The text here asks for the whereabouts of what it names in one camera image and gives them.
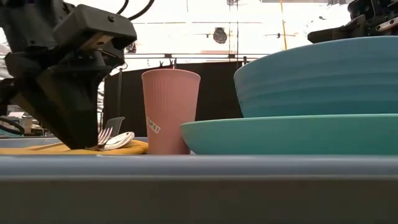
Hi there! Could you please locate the teal plate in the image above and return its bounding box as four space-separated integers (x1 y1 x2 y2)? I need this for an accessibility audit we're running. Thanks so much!
179 113 398 156

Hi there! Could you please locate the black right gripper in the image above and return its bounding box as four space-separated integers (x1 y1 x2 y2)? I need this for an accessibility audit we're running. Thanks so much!
307 0 398 44

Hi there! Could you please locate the thick black hose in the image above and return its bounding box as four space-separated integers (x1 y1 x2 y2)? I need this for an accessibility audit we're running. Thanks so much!
0 116 26 136

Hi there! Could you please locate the black curtain partition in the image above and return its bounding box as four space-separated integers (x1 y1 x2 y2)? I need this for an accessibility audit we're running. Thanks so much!
103 61 247 138

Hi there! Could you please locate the left wrist camera housing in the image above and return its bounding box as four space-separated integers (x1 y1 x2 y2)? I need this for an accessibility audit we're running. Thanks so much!
52 4 138 54

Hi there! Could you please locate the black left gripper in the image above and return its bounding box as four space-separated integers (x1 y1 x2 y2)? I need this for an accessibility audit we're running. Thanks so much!
0 0 126 151

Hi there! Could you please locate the grey-blue plastic tray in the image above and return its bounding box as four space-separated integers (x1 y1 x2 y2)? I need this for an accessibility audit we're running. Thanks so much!
0 136 398 224

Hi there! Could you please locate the pink ribbed cup with label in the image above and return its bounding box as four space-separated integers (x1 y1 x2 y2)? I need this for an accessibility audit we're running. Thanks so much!
141 68 201 156

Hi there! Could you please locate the silver spoon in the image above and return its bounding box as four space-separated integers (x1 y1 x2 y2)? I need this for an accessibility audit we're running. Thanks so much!
104 131 136 151

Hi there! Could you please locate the yellow cloth napkin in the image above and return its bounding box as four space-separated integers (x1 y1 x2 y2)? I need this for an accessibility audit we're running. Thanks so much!
0 139 150 156

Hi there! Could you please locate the round sign on pole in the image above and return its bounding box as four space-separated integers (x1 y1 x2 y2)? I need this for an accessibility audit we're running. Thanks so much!
117 63 129 118

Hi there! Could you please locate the horizontal metal rail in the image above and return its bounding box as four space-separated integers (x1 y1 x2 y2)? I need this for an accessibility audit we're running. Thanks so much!
124 53 270 61

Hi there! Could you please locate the round black ceiling fixture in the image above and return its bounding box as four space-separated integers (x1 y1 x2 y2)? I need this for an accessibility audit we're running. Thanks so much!
213 27 228 45

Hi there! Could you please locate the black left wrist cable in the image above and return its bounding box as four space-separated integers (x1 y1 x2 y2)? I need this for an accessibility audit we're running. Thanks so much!
116 0 155 22

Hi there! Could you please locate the silver fork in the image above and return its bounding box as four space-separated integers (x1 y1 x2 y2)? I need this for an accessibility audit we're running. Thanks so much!
86 126 114 151

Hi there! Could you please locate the blue bowl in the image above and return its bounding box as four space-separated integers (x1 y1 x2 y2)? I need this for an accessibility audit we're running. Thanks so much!
233 35 398 119

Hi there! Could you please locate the grey chair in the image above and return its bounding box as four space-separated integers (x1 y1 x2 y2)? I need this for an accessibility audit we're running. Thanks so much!
104 116 126 138

